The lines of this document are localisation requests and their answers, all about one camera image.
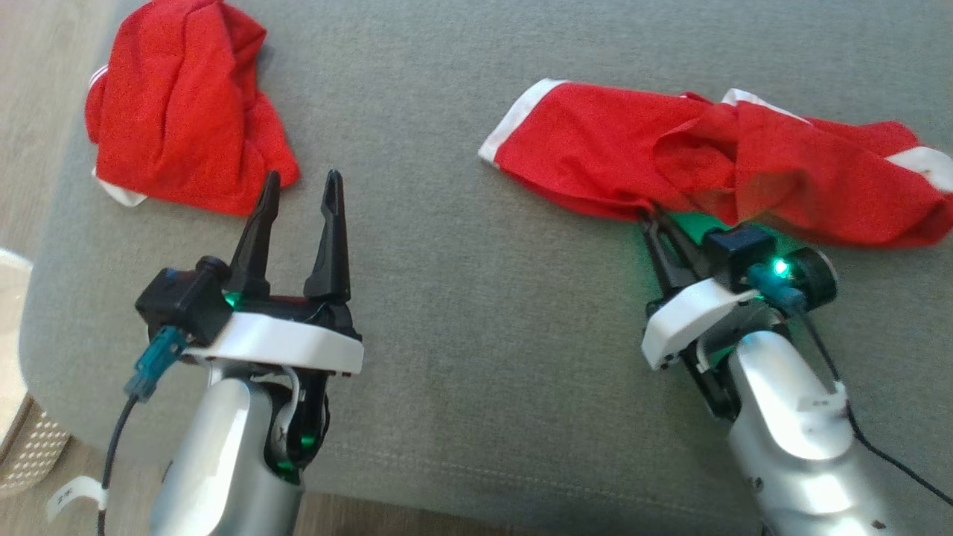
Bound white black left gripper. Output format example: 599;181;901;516
182;170;364;374

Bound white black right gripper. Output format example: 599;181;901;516
640;211;756;371

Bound red shorts white trim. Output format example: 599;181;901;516
479;78;953;248

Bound red basketball jersey white sleeves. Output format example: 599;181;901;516
84;0;301;217

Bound white perforated laundry basket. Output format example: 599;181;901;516
0;249;71;498

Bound black cable teal plug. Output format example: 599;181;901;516
747;264;953;507
97;326;187;536

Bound white cable label tag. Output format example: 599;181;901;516
46;476;106;522

